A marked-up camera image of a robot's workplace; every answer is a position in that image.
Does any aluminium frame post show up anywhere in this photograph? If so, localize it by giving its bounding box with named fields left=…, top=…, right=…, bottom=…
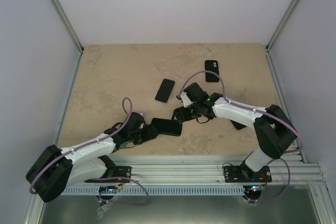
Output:
left=265, top=0, right=317, bottom=51
left=36, top=0, right=85, bottom=53

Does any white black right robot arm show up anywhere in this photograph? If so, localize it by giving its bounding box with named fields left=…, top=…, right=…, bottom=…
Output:
left=173, top=82, right=297, bottom=182

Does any white-edged black phone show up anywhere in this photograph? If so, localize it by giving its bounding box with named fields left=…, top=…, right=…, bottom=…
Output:
left=154, top=79, right=175, bottom=103

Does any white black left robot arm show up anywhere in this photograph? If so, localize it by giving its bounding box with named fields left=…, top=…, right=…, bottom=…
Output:
left=26, top=112, right=159, bottom=202

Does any black phone case far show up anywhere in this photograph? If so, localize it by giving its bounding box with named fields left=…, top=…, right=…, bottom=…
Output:
left=204, top=60, right=219, bottom=83

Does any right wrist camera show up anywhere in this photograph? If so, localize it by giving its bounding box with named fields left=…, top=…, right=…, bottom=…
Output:
left=176, top=92, right=193, bottom=108

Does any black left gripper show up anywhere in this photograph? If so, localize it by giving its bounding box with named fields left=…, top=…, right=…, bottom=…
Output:
left=129, top=124, right=160, bottom=145

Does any black phone case right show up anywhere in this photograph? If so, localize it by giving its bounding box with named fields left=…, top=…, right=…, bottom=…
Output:
left=231, top=120, right=246, bottom=131

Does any aluminium side rail right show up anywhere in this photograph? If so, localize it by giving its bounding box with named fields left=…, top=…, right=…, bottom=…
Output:
left=264, top=46, right=307, bottom=163

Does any aluminium frame post left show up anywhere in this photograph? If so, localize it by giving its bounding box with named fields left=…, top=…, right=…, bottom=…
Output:
left=36, top=0, right=85, bottom=53

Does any grey slotted cable duct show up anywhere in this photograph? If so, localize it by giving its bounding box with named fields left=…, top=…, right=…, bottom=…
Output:
left=62, top=185, right=245, bottom=196

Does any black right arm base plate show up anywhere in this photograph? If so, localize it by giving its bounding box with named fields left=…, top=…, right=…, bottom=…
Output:
left=222, top=162, right=272, bottom=183

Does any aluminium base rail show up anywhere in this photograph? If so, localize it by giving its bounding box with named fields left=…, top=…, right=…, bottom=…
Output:
left=36, top=154, right=326, bottom=185

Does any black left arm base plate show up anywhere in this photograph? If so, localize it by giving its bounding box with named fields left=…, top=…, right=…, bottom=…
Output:
left=85, top=166, right=132, bottom=184

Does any aluminium frame post right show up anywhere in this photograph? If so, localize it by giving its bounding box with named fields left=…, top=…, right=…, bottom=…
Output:
left=265, top=0, right=317, bottom=51

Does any black phone case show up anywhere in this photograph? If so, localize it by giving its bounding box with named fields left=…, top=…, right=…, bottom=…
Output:
left=231, top=120, right=246, bottom=131
left=204, top=60, right=219, bottom=83

